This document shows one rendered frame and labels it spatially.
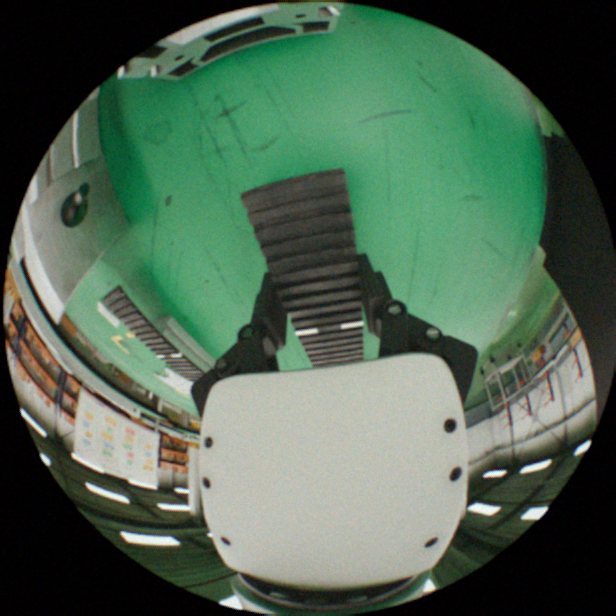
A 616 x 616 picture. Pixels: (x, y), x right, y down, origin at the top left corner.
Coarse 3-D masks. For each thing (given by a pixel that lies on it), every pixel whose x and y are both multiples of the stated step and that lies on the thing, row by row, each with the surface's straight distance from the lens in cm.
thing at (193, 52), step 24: (216, 24) 13; (240, 24) 14; (264, 24) 14; (288, 24) 14; (312, 24) 16; (336, 24) 15; (168, 48) 13; (192, 48) 14; (216, 48) 16; (240, 48) 16; (120, 72) 13; (144, 72) 14; (168, 72) 15
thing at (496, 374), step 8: (520, 344) 445; (512, 360) 414; (504, 368) 422; (512, 368) 476; (528, 368) 436; (496, 376) 406; (528, 384) 423; (488, 392) 425; (520, 392) 408; (504, 400) 379; (512, 400) 416
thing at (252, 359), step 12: (252, 324) 11; (240, 336) 11; (252, 336) 10; (240, 348) 10; (252, 348) 10; (240, 360) 10; (252, 360) 9; (264, 360) 9; (276, 360) 12; (252, 372) 9
